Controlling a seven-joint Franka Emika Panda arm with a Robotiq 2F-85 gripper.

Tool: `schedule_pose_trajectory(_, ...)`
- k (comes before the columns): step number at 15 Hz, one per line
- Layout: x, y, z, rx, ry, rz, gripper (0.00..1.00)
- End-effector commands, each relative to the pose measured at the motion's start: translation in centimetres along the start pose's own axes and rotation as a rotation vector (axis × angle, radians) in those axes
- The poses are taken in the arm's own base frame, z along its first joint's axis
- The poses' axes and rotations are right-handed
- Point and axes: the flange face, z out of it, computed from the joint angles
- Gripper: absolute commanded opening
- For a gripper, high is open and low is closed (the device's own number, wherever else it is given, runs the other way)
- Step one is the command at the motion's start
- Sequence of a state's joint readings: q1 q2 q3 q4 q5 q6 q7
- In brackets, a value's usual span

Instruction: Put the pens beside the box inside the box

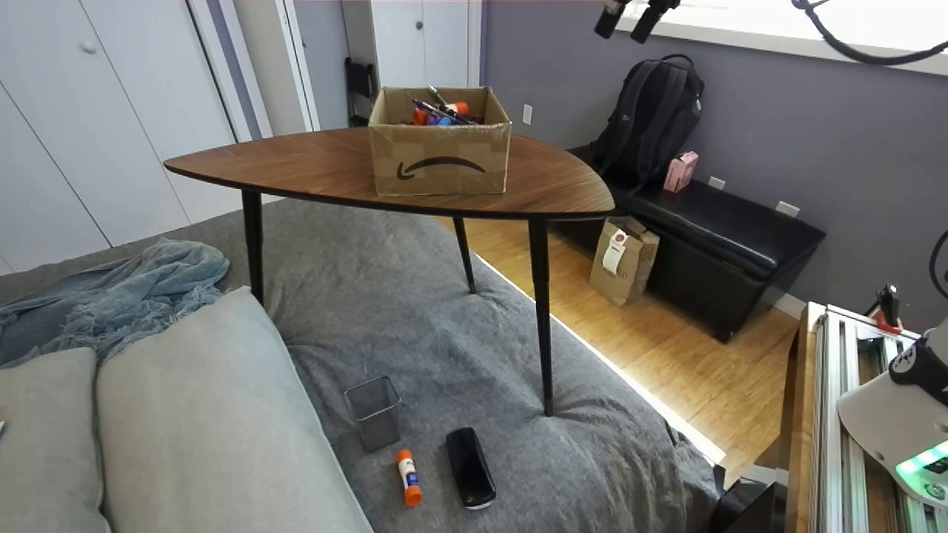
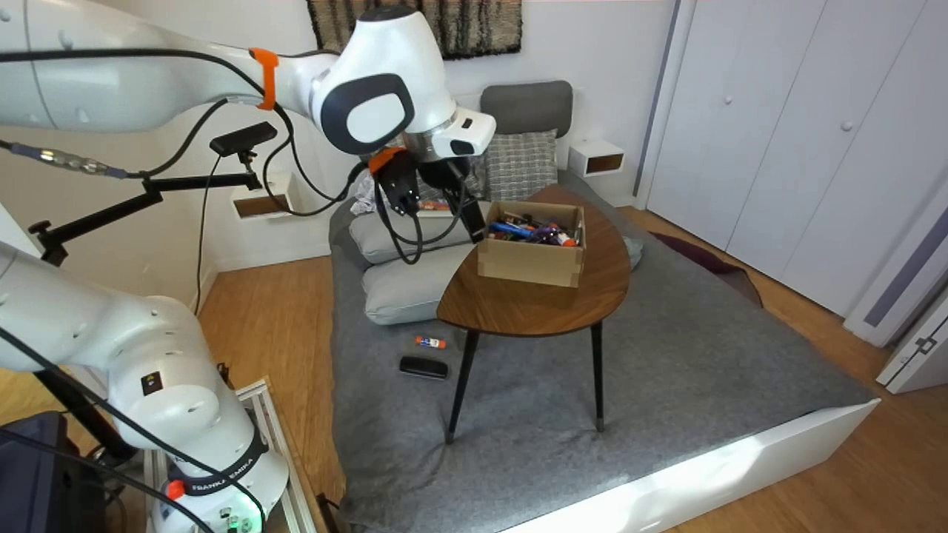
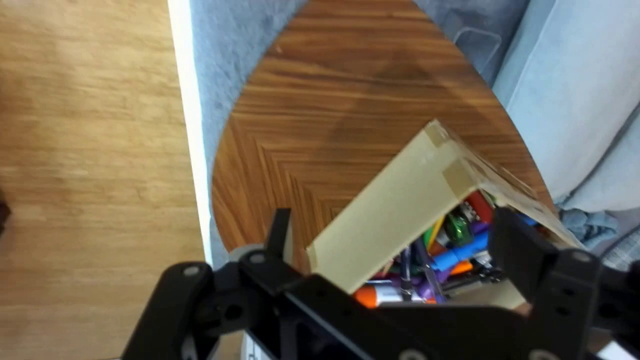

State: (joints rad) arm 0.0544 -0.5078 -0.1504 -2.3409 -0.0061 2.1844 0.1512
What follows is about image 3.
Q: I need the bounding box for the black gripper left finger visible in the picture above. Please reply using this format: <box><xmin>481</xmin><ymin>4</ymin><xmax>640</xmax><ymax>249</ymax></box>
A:
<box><xmin>264</xmin><ymin>206</ymin><xmax>295</xmax><ymax>259</ymax></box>

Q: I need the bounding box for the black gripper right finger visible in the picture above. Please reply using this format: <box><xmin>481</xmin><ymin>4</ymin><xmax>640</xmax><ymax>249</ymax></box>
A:
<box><xmin>489</xmin><ymin>206</ymin><xmax>561</xmax><ymax>316</ymax></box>

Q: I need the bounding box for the red pen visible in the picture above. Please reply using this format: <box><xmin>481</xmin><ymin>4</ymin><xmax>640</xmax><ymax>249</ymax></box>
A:
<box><xmin>465</xmin><ymin>190</ymin><xmax>496</xmax><ymax>225</ymax></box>

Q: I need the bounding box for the cardboard box with smile logo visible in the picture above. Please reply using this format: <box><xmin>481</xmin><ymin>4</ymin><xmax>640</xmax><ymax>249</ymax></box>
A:
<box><xmin>304</xmin><ymin>117</ymin><xmax>587</xmax><ymax>316</ymax></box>

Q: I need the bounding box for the orange marker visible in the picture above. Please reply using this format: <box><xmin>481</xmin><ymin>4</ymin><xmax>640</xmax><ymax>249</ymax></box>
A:
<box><xmin>351</xmin><ymin>282</ymin><xmax>405</xmax><ymax>310</ymax></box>
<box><xmin>451</xmin><ymin>259</ymin><xmax>476</xmax><ymax>277</ymax></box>

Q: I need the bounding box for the green marker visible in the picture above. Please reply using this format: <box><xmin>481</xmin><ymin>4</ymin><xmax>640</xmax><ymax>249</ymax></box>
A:
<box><xmin>445</xmin><ymin>209</ymin><xmax>474</xmax><ymax>246</ymax></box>

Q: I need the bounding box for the blue grey blanket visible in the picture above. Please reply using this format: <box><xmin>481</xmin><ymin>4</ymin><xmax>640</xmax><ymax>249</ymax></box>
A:
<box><xmin>558</xmin><ymin>203</ymin><xmax>640</xmax><ymax>270</ymax></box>

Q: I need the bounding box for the yellow marker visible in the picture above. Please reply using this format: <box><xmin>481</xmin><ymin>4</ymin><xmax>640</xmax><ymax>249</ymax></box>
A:
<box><xmin>425</xmin><ymin>213</ymin><xmax>448</xmax><ymax>254</ymax></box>

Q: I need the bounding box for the purple marker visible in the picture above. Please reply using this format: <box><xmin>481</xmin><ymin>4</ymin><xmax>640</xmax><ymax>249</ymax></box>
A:
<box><xmin>415</xmin><ymin>274</ymin><xmax>445</xmax><ymax>303</ymax></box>

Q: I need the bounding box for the black pen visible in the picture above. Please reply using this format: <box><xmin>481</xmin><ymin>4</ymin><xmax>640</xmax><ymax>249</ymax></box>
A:
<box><xmin>399</xmin><ymin>247</ymin><xmax>419</xmax><ymax>303</ymax></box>

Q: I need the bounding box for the wooden table with black legs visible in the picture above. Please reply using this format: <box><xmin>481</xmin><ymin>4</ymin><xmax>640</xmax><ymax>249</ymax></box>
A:
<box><xmin>211</xmin><ymin>0</ymin><xmax>556</xmax><ymax>275</ymax></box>

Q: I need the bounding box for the large grey sofa cushion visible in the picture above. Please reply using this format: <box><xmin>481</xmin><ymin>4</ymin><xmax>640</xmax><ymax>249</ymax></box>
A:
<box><xmin>491</xmin><ymin>0</ymin><xmax>640</xmax><ymax>203</ymax></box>

